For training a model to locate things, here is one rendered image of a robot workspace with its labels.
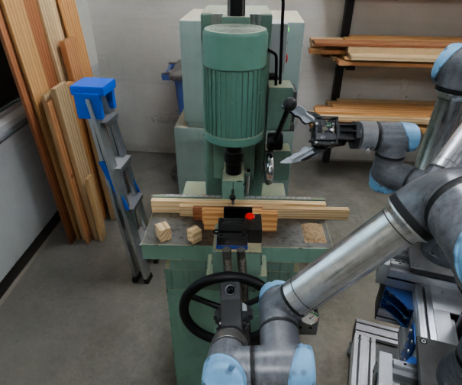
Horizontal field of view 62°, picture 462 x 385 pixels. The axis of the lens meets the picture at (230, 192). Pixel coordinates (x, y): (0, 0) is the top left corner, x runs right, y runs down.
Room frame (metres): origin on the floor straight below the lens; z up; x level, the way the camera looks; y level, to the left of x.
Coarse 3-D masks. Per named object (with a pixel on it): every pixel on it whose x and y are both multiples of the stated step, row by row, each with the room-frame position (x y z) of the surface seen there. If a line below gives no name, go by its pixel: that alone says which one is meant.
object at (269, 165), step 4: (268, 152) 1.22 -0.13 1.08; (272, 152) 1.23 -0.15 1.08; (268, 156) 1.20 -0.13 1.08; (272, 156) 1.20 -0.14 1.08; (268, 160) 1.18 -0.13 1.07; (272, 160) 1.18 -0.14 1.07; (264, 164) 1.24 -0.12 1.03; (268, 164) 1.17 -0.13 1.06; (272, 164) 1.17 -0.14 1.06; (264, 168) 1.23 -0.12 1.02; (268, 168) 1.17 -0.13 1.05; (272, 168) 1.17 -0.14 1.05; (264, 172) 1.22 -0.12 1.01; (268, 172) 1.16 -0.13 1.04; (272, 172) 1.16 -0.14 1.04; (264, 176) 1.23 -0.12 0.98; (268, 176) 1.16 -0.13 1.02; (272, 176) 1.16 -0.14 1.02; (264, 180) 1.21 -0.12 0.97; (268, 180) 1.16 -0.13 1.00; (272, 180) 1.16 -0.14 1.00; (268, 184) 1.17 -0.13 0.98
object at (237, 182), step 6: (240, 174) 1.08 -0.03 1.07; (222, 180) 1.05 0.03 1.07; (228, 180) 1.04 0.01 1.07; (234, 180) 1.04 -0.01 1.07; (240, 180) 1.04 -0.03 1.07; (222, 186) 1.04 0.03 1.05; (228, 186) 1.04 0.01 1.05; (234, 186) 1.04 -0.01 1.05; (240, 186) 1.04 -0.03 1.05; (222, 192) 1.04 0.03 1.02; (228, 192) 1.04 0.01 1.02; (234, 192) 1.04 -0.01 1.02; (240, 192) 1.04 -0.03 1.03; (222, 198) 1.04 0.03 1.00; (228, 198) 1.04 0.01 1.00; (240, 198) 1.04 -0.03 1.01
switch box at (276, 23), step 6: (276, 24) 1.36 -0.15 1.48; (288, 24) 1.36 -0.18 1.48; (276, 30) 1.36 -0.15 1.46; (288, 30) 1.36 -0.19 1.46; (276, 36) 1.36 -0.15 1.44; (276, 42) 1.36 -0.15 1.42; (270, 48) 1.36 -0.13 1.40; (276, 48) 1.36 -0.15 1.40; (270, 54) 1.36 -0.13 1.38; (270, 60) 1.36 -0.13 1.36; (270, 66) 1.36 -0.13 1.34; (282, 66) 1.36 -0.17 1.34; (270, 72) 1.36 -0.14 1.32; (282, 72) 1.36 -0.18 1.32
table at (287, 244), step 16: (176, 224) 1.04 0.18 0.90; (192, 224) 1.04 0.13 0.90; (288, 224) 1.05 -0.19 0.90; (144, 240) 0.95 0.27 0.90; (176, 240) 0.96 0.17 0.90; (208, 240) 0.96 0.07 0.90; (272, 240) 0.96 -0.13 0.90; (288, 240) 0.96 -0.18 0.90; (304, 240) 0.96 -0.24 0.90; (144, 256) 0.93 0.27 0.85; (160, 256) 0.93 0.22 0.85; (176, 256) 0.93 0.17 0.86; (192, 256) 0.93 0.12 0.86; (208, 256) 0.92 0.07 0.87; (272, 256) 0.92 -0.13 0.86; (288, 256) 0.92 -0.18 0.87; (304, 256) 0.92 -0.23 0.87; (208, 272) 0.84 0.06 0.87
